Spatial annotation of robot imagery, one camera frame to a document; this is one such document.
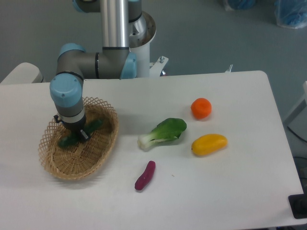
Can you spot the yellow mango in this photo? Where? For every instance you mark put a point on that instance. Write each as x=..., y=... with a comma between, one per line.
x=208, y=144

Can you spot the green bok choy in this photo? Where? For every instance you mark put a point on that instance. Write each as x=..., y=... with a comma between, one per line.
x=168, y=130

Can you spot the orange tangerine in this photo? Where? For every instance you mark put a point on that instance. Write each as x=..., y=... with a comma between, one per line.
x=201, y=108

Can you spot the woven wicker basket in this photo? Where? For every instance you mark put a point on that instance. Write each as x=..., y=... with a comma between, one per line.
x=81, y=159

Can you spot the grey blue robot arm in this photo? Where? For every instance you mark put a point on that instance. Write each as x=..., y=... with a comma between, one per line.
x=116, y=61

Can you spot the blue plastic bag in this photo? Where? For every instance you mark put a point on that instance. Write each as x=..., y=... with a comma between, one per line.
x=291, y=14
x=236, y=5

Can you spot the black device at edge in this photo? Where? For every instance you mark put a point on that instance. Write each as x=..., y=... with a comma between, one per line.
x=298, y=204

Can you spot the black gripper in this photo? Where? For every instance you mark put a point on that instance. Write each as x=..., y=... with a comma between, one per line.
x=74, y=124

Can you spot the green cucumber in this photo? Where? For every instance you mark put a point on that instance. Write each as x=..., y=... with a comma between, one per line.
x=94, y=125

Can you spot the blue plastic bag right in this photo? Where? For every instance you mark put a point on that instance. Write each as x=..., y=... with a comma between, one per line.
x=291, y=14

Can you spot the white furniture at right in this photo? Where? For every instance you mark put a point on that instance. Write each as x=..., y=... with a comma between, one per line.
x=297, y=108

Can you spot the purple sweet potato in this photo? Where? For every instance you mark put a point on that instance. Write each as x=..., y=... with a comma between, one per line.
x=146, y=176

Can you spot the blue plastic bag left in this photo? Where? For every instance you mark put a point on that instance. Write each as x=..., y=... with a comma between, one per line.
x=236, y=5

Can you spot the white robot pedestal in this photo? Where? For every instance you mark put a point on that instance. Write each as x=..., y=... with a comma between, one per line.
x=142, y=33

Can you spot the white chair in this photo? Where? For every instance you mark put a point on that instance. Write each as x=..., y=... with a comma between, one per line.
x=24, y=73

